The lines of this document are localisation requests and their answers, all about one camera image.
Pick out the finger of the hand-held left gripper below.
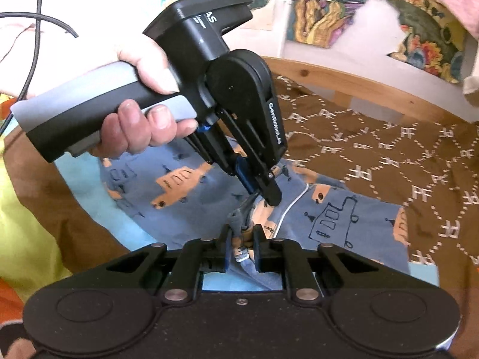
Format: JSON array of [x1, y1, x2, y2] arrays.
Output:
[[185, 120, 240, 174], [219, 110, 283, 207]]

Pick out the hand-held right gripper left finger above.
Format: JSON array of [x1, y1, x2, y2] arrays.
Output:
[[107, 224, 234, 303]]

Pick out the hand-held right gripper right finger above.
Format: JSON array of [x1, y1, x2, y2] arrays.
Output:
[[252, 224, 378, 303]]

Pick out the blue car print pants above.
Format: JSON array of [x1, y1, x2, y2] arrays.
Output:
[[99, 136, 410, 292]]

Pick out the person's left hand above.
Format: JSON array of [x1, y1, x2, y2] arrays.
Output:
[[34, 36, 199, 156]]

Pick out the brown printed blanket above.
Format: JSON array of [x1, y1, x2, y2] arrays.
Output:
[[262, 73, 479, 296]]

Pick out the colourful bedsheet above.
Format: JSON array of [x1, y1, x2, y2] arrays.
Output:
[[0, 93, 479, 359]]

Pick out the pink hanging garment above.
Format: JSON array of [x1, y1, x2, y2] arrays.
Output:
[[430, 0, 479, 40]]

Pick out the torn colourful wall poster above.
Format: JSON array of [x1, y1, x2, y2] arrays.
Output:
[[286, 0, 468, 83]]

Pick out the wooden bed frame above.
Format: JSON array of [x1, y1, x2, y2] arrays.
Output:
[[262, 56, 479, 128]]

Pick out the black cable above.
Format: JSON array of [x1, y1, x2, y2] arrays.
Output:
[[0, 13, 80, 38], [0, 0, 51, 133]]

